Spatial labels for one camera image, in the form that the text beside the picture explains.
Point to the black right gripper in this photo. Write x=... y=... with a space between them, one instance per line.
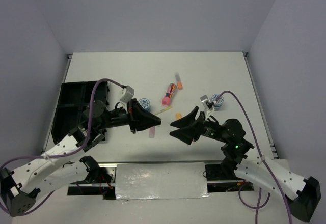
x=186 y=134

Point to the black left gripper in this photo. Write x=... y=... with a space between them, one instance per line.
x=140 y=119

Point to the thin yellow pen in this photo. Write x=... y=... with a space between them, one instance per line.
x=163 y=110

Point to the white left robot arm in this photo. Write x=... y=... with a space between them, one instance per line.
x=66 y=162

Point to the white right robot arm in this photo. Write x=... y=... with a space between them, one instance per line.
x=301 y=194

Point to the purple highlighter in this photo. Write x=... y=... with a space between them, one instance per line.
x=152 y=132

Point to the yellow orange highlighter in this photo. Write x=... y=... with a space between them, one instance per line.
x=178 y=116

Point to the left blue round tape container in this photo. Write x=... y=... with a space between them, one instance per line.
x=145 y=104

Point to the blue round tape container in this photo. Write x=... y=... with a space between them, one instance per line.
x=145 y=104
x=218 y=101

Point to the pink marker tube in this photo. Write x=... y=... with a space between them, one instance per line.
x=166 y=101

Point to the right blue round tape container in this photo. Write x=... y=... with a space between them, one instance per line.
x=218 y=101

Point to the orange capped highlighter far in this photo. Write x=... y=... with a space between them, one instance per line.
x=178 y=81

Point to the black compartment organizer tray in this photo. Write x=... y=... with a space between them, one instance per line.
x=73 y=99

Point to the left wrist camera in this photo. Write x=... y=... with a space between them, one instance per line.
x=127 y=94

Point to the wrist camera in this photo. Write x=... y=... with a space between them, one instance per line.
x=208 y=105
x=127 y=94

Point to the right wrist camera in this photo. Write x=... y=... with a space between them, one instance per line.
x=208 y=105

